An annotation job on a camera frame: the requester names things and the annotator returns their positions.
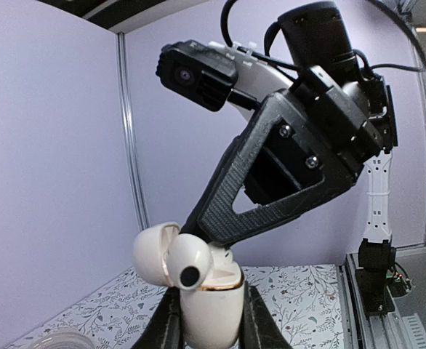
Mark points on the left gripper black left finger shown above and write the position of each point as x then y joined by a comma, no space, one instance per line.
164,329

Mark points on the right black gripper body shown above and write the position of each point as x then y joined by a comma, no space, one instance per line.
347,102

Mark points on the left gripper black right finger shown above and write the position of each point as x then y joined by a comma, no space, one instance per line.
258,329

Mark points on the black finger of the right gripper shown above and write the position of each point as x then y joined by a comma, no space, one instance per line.
212,216
288,168

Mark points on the white earbud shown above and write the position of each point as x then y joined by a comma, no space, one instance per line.
188,261
222,258

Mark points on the white earbuds charging case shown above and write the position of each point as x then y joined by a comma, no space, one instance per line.
211,314

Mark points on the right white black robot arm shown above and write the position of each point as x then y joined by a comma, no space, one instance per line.
376,251

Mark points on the floral patterned table mat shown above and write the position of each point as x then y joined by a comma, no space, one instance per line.
303,301

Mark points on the translucent round plate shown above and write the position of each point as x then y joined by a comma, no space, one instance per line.
58,338

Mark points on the right aluminium frame post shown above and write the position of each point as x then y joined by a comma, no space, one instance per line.
130,135

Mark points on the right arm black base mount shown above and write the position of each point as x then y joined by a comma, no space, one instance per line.
378,289

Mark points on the aluminium front rail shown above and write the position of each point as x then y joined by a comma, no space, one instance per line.
405,327

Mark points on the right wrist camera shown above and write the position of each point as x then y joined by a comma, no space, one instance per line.
215,74

